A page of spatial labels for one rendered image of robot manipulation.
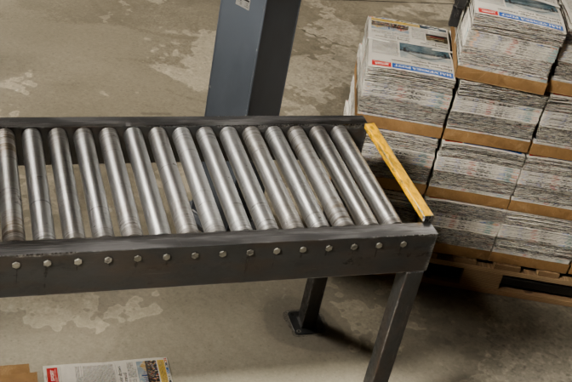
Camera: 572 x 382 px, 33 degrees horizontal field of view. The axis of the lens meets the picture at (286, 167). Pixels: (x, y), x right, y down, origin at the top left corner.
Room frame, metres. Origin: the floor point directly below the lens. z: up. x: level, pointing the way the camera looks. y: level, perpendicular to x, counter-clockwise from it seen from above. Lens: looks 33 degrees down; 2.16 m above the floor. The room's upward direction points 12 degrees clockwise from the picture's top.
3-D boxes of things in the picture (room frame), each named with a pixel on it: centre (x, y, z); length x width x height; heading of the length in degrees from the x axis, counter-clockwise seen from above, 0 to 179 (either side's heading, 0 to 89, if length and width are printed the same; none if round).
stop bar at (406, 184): (2.15, -0.29, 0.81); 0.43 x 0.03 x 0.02; 23
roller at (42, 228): (1.80, 0.57, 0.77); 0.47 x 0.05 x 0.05; 23
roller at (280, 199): (2.03, 0.03, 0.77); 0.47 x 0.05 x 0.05; 23
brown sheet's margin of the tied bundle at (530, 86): (2.78, -0.60, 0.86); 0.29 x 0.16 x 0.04; 90
